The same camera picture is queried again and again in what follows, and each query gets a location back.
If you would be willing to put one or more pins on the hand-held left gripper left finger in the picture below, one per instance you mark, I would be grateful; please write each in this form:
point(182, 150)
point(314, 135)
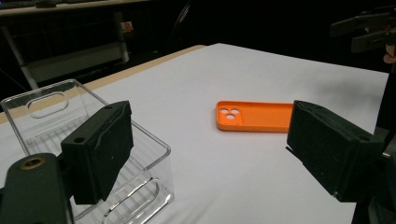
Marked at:
point(93, 155)

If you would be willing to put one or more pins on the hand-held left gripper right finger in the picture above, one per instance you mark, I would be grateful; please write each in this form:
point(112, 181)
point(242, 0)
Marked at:
point(330, 146)

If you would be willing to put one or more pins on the clear plastic tray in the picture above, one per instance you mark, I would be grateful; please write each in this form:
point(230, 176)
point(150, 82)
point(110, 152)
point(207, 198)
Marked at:
point(40, 137)

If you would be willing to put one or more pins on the white table sheet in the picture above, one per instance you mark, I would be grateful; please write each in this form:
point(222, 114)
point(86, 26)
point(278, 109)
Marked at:
point(218, 77)

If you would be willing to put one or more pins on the white-framed desk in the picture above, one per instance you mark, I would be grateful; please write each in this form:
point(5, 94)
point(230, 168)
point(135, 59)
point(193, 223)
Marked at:
point(77, 60)

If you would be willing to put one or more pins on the red and white tag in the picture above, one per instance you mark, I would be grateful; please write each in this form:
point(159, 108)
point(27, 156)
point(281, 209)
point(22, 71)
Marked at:
point(127, 27)

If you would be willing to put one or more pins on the orange phone case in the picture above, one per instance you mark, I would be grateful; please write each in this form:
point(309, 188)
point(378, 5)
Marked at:
point(258, 119)

